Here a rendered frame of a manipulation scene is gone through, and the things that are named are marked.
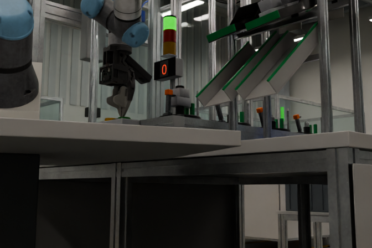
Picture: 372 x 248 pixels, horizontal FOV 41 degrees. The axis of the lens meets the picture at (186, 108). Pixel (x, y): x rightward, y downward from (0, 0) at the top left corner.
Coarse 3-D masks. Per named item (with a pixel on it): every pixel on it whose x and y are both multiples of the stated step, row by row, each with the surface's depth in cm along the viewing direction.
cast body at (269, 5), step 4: (264, 0) 134; (268, 0) 133; (272, 0) 133; (276, 0) 134; (280, 0) 135; (260, 4) 135; (264, 4) 134; (268, 4) 133; (272, 4) 133; (276, 4) 134; (280, 4) 135; (260, 8) 136; (264, 8) 135; (268, 8) 134; (272, 8) 133; (276, 8) 134; (280, 8) 135; (264, 12) 134; (268, 12) 133; (260, 16) 135
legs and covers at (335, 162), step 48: (48, 192) 212; (96, 192) 228; (144, 192) 247; (192, 192) 269; (240, 192) 288; (336, 192) 95; (48, 240) 209; (96, 240) 225; (144, 240) 243; (192, 240) 265; (240, 240) 283; (336, 240) 94
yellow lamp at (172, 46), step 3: (165, 42) 192; (168, 42) 191; (171, 42) 191; (165, 45) 192; (168, 45) 191; (171, 45) 191; (174, 45) 192; (165, 48) 191; (168, 48) 191; (171, 48) 191; (174, 48) 192; (165, 51) 191; (168, 51) 191; (171, 51) 191; (174, 51) 192; (165, 54) 191; (174, 54) 191
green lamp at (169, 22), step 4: (164, 20) 194; (168, 20) 193; (172, 20) 193; (176, 20) 195; (164, 24) 193; (168, 24) 192; (172, 24) 193; (164, 28) 193; (168, 28) 192; (172, 28) 192
